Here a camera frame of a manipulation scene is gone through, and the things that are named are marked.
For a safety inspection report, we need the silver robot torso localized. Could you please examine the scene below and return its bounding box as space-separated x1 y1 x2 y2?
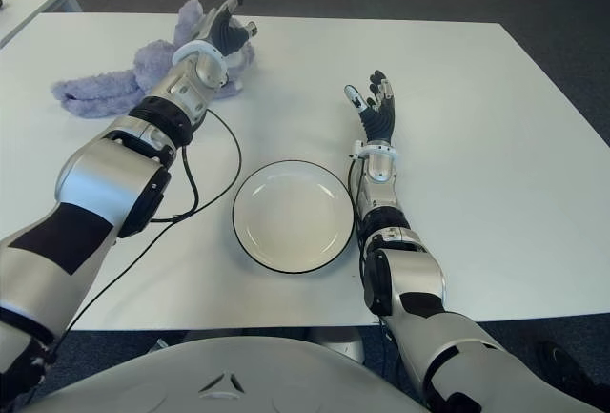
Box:
28 335 430 413

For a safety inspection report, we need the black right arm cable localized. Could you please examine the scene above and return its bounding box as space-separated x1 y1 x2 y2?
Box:
347 155 401 381

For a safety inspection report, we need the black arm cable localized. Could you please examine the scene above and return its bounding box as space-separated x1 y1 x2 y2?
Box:
18 107 242 404
347 155 401 381

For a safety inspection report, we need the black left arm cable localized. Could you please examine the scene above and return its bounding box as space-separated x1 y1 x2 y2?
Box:
18 107 242 404

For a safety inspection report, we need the purple plush doll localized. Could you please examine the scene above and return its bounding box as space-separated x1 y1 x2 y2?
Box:
51 0 256 121

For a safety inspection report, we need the black shoe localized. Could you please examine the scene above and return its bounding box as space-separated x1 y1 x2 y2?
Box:
536 339 597 385

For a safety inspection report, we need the silver rounded robot base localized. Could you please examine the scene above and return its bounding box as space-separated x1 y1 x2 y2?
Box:
304 326 366 364

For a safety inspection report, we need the white plate with black rim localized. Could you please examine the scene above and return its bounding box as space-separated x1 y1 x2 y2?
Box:
232 159 356 275

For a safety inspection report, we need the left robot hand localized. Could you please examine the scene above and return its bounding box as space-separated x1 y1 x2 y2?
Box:
197 0 259 59

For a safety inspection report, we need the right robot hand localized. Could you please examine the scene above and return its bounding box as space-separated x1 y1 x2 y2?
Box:
342 69 397 145

